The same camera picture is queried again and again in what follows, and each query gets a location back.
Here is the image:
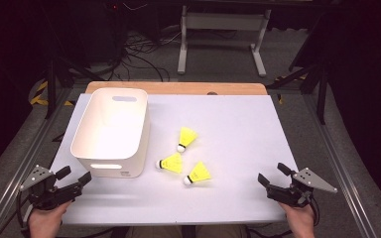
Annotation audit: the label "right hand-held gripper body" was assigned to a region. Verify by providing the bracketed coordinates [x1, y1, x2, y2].
[266, 167, 338, 209]

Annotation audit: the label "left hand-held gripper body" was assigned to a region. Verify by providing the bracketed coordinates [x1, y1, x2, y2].
[19, 164, 84, 211]

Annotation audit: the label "white plastic bin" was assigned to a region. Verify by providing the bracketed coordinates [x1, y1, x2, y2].
[69, 87, 151, 179]

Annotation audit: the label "yellow shuttlecock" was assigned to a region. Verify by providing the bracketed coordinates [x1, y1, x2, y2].
[155, 152, 184, 175]
[183, 161, 212, 186]
[177, 126, 199, 154]

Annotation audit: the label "person's right hand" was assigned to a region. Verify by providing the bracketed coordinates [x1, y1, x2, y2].
[278, 201, 316, 238]

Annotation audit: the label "person's left hand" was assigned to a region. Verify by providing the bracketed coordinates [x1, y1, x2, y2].
[28, 200, 72, 238]

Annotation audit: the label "white table mat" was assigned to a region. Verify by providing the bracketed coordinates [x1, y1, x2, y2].
[50, 93, 299, 226]

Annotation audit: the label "yellow black floor tape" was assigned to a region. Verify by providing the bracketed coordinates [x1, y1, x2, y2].
[29, 80, 75, 107]

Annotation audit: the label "black tripod stand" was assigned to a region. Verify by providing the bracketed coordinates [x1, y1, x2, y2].
[44, 56, 105, 120]
[266, 62, 328, 126]

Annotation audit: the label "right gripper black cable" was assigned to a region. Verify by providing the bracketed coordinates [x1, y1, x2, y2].
[306, 194, 321, 227]

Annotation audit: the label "aluminium floor rail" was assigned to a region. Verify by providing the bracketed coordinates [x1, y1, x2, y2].
[302, 93, 380, 238]
[0, 88, 73, 238]

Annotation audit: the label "black floor cables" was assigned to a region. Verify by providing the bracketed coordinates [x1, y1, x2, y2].
[88, 31, 183, 82]

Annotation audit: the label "white metal stand frame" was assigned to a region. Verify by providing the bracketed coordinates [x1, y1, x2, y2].
[177, 4, 272, 78]

